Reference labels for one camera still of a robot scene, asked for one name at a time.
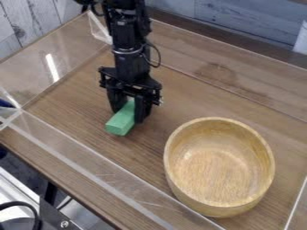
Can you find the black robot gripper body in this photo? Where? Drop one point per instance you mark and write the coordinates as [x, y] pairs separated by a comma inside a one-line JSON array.
[[130, 74]]

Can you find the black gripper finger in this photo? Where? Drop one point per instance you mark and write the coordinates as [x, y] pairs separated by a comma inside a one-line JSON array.
[[142, 109], [118, 99]]

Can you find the green rectangular block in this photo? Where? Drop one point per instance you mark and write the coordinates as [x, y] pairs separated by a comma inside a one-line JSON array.
[[122, 120]]

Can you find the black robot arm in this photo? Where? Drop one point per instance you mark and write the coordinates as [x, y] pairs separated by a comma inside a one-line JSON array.
[[127, 22]]

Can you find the brown wooden bowl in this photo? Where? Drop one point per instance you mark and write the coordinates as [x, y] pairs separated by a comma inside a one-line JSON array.
[[219, 166]]

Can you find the black metal table leg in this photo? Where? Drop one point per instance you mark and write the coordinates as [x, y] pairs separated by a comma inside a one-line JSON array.
[[50, 194]]

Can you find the clear acrylic enclosure wall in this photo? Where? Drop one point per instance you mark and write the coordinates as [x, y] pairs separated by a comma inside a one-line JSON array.
[[114, 173]]

